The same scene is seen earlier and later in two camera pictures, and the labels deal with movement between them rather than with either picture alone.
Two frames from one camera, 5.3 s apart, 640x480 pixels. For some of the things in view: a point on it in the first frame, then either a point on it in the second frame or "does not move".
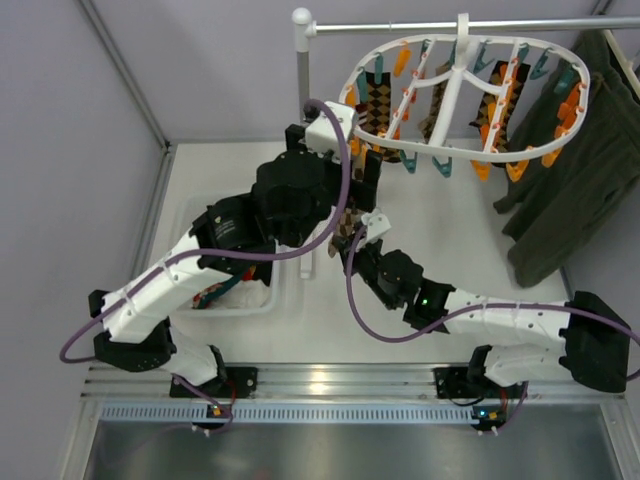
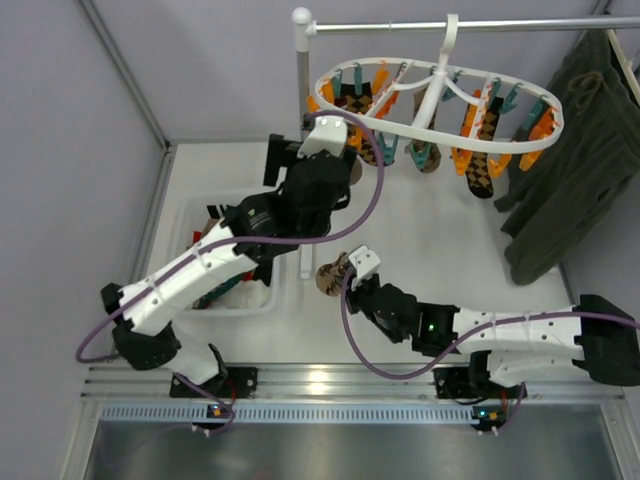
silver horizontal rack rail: [306, 29] does not move
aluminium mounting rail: [351, 382] does not move
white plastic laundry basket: [189, 209] does not move
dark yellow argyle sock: [499, 74] -> [478, 173]
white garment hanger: [627, 65] does not move
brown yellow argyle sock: [374, 115] -> [358, 103]
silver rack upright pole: [302, 82] does not move
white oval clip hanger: [462, 36] -> [460, 105]
